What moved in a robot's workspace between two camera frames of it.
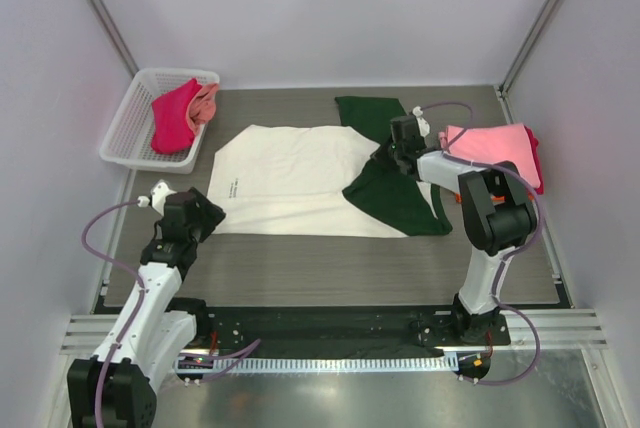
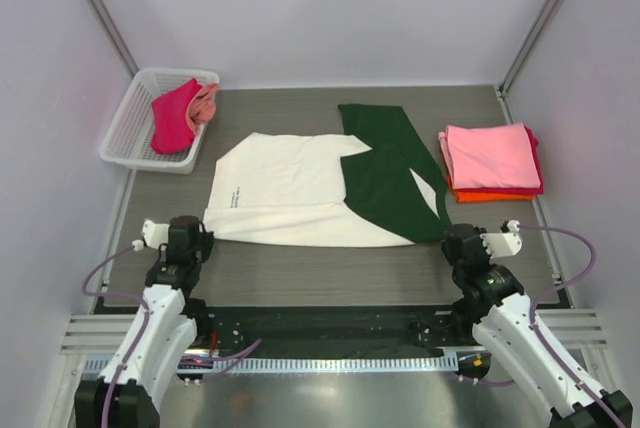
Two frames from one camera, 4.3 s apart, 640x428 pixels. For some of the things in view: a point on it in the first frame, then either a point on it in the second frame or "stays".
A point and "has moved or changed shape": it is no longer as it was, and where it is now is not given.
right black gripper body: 388,154 to 445,251
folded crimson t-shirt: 537,160 stays
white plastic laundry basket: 128,139 stays
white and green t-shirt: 320,181 has moved or changed shape
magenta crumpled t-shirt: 172,131 stays
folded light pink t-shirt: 486,145 stays
